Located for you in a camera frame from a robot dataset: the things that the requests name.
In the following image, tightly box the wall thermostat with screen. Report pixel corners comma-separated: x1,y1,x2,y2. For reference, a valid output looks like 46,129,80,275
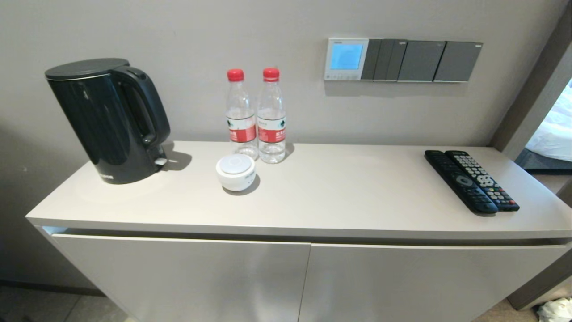
324,38,370,81

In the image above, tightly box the black remote control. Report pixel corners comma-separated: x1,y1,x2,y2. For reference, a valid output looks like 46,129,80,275
446,150,521,212
425,150,499,215

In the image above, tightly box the clear water bottle red cap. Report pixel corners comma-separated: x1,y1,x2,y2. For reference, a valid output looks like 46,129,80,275
225,68,259,161
257,68,287,164

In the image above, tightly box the beige sideboard cabinet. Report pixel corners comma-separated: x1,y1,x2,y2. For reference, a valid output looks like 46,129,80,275
25,141,572,322

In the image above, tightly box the beige cabinet door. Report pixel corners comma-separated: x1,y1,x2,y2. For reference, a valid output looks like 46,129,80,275
299,244,570,322
51,234,311,322

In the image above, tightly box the black electric kettle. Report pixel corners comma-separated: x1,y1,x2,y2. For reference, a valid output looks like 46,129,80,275
44,58,171,185

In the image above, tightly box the white crumpled bag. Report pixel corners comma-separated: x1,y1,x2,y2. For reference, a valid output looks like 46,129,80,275
538,298,572,322

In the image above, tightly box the grey triple rocker wall switch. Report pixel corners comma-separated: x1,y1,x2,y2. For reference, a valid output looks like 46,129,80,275
361,39,408,82

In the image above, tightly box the grey single rocker wall switch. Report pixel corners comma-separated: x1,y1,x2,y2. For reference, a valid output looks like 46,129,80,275
434,41,484,83
398,41,446,83

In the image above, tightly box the brown door frame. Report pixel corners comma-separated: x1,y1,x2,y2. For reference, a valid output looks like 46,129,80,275
491,4,572,161

